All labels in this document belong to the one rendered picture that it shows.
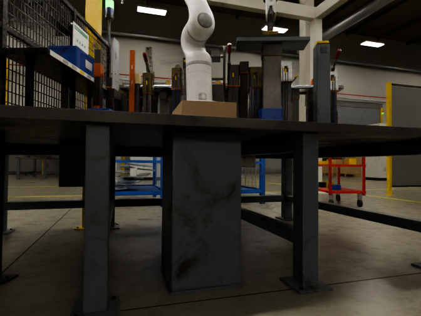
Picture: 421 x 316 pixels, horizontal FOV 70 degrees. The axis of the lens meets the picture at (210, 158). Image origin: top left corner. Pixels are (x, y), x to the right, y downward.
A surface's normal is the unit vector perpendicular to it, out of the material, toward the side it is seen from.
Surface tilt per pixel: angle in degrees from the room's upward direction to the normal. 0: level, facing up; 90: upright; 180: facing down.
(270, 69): 90
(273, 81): 90
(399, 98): 90
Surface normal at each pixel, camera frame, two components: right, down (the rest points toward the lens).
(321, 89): -0.05, -0.02
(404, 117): 0.29, -0.02
